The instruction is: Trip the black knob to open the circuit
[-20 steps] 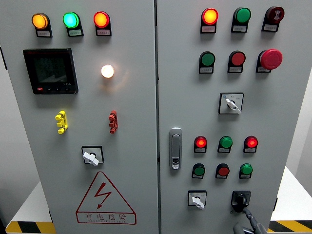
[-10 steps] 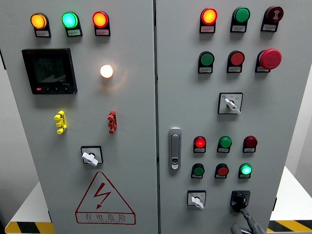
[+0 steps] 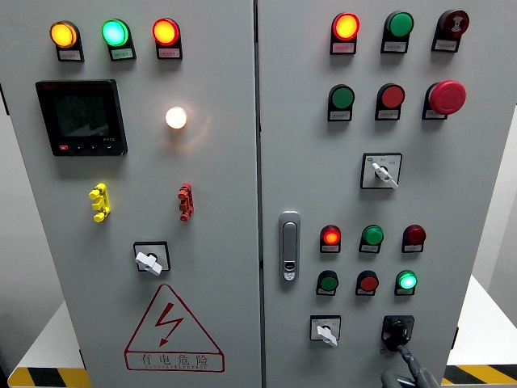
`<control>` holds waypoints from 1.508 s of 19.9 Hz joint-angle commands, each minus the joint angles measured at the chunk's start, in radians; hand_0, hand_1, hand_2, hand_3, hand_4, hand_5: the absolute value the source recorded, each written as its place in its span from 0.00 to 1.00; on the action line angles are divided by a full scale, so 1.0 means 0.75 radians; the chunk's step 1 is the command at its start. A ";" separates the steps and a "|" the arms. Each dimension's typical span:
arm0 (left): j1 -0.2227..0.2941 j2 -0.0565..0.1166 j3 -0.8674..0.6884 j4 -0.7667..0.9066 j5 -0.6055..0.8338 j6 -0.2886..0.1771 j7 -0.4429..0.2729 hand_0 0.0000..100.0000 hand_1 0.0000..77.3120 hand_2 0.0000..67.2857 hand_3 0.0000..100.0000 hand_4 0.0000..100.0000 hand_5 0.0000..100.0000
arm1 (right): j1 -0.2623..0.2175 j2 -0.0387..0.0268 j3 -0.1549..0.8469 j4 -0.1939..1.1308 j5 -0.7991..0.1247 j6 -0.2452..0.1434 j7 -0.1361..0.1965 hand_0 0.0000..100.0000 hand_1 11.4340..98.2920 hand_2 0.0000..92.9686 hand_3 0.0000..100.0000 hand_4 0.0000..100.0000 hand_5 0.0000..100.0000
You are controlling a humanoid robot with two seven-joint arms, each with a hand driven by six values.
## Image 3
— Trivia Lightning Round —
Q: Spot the turn switch black knob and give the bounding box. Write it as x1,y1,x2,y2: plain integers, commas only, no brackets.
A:
380,314,415,353

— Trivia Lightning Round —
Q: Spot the black yellow striped tape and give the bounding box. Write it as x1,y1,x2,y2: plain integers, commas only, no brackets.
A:
440,365,517,387
6,366,92,388

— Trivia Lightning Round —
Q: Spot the small green lamp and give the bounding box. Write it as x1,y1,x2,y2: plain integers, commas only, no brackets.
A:
360,225,385,247
395,269,418,291

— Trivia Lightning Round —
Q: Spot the small red push button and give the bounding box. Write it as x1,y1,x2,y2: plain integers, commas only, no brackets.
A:
355,270,380,293

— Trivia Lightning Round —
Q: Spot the small green push button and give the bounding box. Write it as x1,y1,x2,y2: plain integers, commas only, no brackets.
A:
316,269,339,293

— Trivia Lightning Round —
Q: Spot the small red lamp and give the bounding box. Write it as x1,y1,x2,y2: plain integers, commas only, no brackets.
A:
402,224,427,247
320,224,343,246

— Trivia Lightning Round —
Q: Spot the silver door lock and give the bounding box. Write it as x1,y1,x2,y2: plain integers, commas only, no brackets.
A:
278,210,301,283

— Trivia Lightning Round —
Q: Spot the grey cabinet door with lock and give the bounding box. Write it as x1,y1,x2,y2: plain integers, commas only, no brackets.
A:
256,0,517,388

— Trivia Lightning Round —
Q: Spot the red warning triangle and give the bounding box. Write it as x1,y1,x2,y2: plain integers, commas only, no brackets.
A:
124,284,225,373

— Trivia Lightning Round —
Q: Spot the large red stop button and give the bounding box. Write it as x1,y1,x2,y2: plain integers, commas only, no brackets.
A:
423,79,468,116

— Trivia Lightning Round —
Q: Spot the grey cabinet door with display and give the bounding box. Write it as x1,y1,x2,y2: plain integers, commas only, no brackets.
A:
0,0,262,388

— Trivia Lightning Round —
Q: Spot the large dark green lamp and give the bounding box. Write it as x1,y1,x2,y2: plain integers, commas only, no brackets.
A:
384,11,415,40

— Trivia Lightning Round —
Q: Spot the dark red buzzer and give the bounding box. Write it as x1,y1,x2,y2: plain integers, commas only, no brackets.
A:
438,9,471,40

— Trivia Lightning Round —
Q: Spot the white round lamp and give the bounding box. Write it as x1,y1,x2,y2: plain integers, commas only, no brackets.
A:
165,106,188,130

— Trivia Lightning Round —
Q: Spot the large red orange lamp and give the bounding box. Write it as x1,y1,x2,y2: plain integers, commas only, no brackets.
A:
331,12,361,41
152,18,181,47

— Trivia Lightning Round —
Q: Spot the black display meter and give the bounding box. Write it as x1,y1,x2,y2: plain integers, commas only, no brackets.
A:
35,78,128,158

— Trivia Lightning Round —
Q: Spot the large bright green lamp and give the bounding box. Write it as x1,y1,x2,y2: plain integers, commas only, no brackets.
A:
101,19,130,48

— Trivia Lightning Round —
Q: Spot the large yellow lamp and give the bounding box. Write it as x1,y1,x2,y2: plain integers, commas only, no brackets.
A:
49,20,78,49

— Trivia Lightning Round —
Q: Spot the small turn switch white handle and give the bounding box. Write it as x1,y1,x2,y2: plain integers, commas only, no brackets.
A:
309,314,343,348

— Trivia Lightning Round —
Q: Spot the turn switch thin white handle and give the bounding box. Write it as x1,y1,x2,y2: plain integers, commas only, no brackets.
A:
359,152,403,191

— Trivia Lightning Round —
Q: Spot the small red handle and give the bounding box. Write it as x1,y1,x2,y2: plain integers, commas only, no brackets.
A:
177,182,194,222

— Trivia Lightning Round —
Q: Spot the turn switch wide white handle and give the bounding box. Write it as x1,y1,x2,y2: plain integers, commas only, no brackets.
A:
132,241,171,277

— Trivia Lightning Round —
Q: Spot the small yellow handle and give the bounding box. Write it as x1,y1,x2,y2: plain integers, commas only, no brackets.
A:
88,182,111,224

